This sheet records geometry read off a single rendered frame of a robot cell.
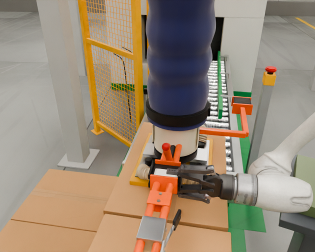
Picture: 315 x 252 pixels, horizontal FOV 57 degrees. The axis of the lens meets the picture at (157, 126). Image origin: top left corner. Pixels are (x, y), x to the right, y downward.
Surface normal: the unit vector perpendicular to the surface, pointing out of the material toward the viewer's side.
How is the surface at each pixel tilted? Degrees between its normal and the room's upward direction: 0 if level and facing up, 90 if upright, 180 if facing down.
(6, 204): 0
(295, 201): 68
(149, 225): 1
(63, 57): 90
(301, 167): 2
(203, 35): 76
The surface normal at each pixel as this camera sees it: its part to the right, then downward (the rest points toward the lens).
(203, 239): 0.00, -0.86
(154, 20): -0.77, 0.19
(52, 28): -0.17, 0.50
